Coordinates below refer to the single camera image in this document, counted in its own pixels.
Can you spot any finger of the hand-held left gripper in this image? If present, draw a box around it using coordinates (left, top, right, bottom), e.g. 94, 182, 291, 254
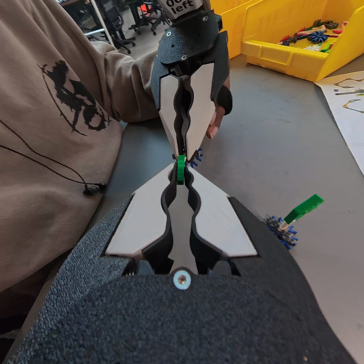
159, 73, 186, 155
183, 63, 217, 155

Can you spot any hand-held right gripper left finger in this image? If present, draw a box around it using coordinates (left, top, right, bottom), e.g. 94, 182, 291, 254
104, 164, 178, 259

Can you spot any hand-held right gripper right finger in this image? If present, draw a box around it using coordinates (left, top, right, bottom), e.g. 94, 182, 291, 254
182, 165, 259, 259

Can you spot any blue snowflake toy connector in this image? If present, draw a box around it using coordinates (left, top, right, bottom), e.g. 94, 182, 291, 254
264, 215, 300, 251

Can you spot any yellow plastic bin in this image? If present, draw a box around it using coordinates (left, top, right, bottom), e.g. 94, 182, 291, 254
242, 0, 364, 83
209, 0, 256, 60

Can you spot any pile of toy pieces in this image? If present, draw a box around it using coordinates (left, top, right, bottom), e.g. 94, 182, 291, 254
279, 19, 348, 53

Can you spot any grey desk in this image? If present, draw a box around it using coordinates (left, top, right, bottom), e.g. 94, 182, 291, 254
12, 54, 364, 364

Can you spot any person's left hand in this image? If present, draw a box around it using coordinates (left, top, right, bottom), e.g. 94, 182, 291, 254
206, 79, 232, 140

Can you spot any black office chair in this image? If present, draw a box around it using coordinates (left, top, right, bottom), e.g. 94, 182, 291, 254
128, 0, 171, 36
94, 0, 137, 54

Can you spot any printed instruction sheet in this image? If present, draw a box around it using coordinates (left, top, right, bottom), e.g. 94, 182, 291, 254
315, 71, 364, 176

